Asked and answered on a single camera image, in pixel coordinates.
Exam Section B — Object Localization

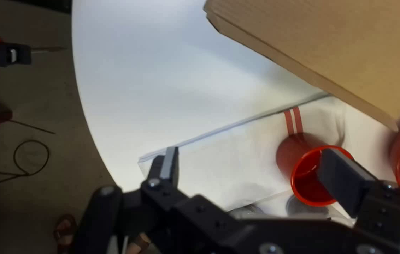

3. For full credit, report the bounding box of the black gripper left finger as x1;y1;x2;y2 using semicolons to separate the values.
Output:
148;147;179;186

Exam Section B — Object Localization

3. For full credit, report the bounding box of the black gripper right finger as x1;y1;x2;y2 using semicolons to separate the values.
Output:
316;148;377;218

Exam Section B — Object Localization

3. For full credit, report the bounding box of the red cup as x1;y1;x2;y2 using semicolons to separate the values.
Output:
275;133;350;208

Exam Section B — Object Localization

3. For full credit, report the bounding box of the blue cardboard box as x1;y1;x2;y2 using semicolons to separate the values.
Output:
203;0;400;130

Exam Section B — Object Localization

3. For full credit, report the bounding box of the white cloth with red stripes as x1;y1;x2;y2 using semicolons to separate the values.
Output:
137;91;398;223

